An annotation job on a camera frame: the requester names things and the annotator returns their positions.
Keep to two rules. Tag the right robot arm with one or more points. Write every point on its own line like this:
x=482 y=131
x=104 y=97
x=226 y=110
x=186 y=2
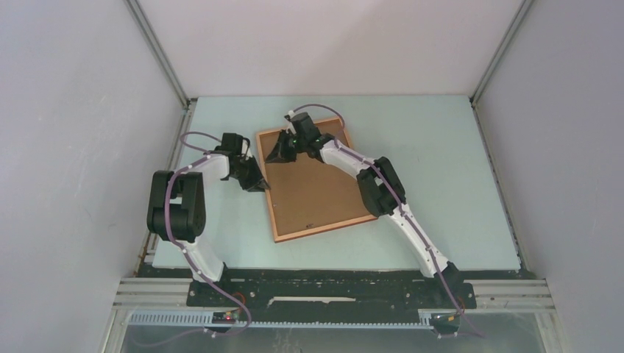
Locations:
x=380 y=188

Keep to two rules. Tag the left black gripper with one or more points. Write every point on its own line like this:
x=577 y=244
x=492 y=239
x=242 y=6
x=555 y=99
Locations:
x=258 y=187

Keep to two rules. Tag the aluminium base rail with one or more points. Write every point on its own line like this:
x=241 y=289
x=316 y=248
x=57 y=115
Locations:
x=493 y=296

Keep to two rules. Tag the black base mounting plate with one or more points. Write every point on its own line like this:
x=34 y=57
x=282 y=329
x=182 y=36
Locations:
x=332 y=297

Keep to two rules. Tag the left corner aluminium post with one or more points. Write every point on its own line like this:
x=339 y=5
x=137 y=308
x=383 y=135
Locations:
x=150 y=36

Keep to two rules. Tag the wooden picture frame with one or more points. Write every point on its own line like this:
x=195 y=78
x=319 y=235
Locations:
x=273 y=204

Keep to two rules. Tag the brown cardboard backing board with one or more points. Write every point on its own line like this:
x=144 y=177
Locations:
x=312 y=190

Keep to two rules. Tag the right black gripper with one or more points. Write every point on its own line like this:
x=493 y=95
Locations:
x=280 y=154

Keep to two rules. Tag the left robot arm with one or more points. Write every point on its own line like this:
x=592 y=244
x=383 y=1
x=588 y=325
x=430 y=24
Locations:
x=177 y=209

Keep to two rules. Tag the right corner aluminium post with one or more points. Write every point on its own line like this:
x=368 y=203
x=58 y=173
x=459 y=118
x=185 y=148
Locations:
x=509 y=35

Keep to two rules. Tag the corner aluminium post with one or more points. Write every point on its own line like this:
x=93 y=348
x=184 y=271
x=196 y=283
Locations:
x=509 y=35
x=150 y=36

